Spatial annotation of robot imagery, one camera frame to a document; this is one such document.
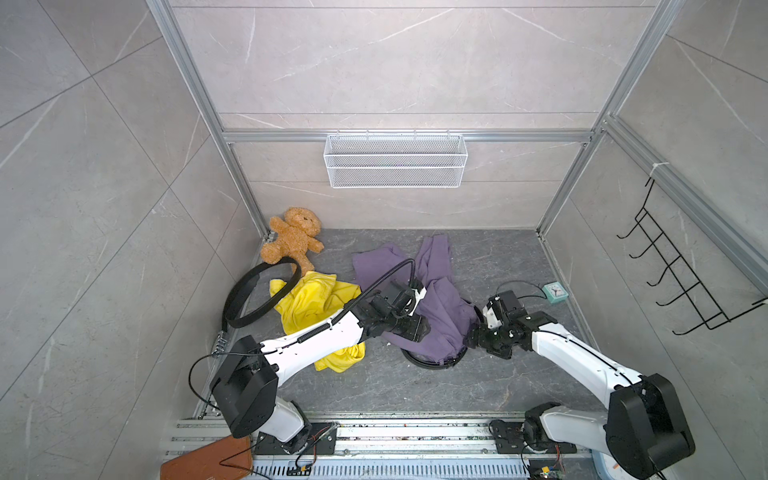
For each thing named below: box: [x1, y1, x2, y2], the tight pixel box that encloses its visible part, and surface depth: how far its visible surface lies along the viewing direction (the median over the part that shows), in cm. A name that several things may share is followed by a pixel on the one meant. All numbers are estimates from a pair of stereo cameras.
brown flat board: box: [160, 435, 254, 480], surface depth 69 cm
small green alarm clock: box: [542, 281, 569, 304], surface depth 101 cm
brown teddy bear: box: [260, 207, 325, 276], surface depth 109 cm
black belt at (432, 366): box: [400, 305, 485, 370], surface depth 85 cm
